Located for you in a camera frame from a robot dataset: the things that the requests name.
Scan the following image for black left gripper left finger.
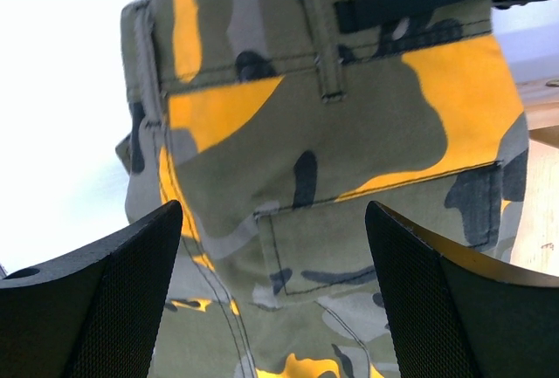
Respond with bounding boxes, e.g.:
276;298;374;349
1;201;183;377

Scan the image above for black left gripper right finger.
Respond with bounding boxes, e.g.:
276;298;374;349
365;202;558;377

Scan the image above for camouflage yellow green trousers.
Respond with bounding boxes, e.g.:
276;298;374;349
116;0;546;377

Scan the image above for wooden clothes rack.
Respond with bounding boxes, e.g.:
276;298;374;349
500;76;558;276

